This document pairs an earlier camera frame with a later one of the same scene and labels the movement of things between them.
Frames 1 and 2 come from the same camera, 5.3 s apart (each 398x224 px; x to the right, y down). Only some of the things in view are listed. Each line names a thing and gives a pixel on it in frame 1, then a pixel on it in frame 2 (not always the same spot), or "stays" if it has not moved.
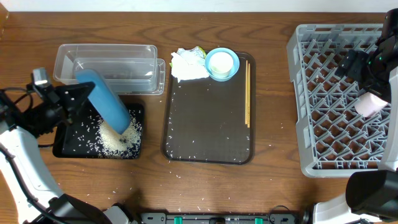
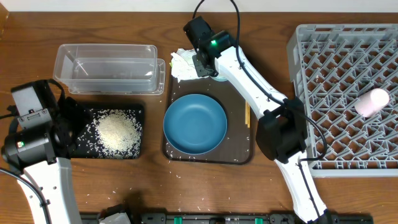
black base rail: x=165 y=218 stays
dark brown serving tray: x=211 y=121 stays
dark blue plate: x=104 y=101 to x=194 y=124
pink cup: x=369 y=103 stays
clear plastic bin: x=130 y=69 stays
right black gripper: x=356 y=61 to x=202 y=71
